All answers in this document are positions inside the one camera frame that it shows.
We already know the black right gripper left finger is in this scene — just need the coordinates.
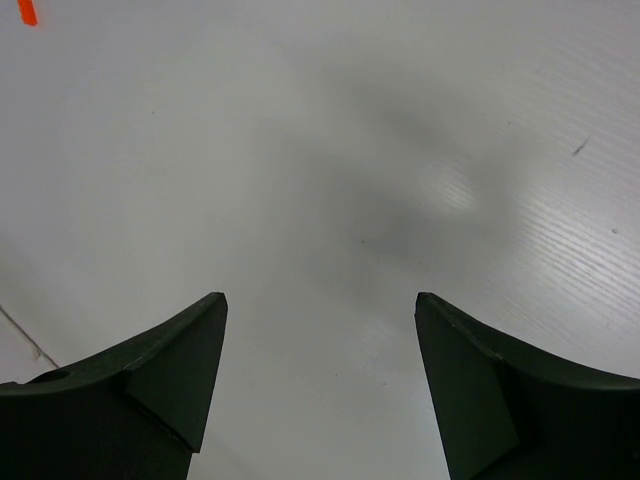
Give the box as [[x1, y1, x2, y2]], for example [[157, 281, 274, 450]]
[[1, 293, 228, 479]]

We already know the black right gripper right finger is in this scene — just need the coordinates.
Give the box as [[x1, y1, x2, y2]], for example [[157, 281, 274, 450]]
[[415, 293, 639, 479]]

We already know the small orange lego brick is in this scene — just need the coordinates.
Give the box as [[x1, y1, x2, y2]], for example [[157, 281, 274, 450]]
[[17, 0, 38, 27]]

